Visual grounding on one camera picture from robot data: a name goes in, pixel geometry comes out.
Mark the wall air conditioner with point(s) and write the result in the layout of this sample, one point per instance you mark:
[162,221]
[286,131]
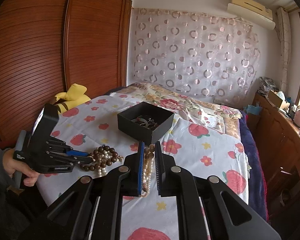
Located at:
[253,12]

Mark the person's left hand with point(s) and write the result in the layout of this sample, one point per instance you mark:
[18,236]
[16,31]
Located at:
[11,166]

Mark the black jewelry box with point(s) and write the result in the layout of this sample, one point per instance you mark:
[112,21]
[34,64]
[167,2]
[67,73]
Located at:
[160,121]

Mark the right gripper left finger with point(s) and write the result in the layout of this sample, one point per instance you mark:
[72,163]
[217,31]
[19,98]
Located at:
[91,208]

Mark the dark blue blanket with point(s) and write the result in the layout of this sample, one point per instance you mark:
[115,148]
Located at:
[256,182]

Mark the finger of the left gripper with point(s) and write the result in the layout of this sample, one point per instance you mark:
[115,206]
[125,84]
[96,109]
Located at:
[72,151]
[75,160]

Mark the cardboard box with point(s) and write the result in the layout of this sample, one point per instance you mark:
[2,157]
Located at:
[277,101]

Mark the wooden wardrobe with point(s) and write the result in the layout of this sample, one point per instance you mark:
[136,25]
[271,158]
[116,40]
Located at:
[48,45]

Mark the yellow plush toy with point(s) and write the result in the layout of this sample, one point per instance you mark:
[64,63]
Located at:
[74,97]

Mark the green jade bangle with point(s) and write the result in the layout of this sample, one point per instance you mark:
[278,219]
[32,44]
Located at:
[141,121]

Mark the wooden side cabinet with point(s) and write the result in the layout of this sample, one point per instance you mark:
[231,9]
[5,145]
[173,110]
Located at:
[278,143]

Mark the circle pattern sheer curtain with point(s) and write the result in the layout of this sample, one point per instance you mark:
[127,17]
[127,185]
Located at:
[195,54]

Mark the floral quilt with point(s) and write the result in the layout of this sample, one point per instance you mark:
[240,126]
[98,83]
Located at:
[222,118]

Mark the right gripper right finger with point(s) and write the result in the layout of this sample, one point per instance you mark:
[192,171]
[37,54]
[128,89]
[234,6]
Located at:
[207,208]

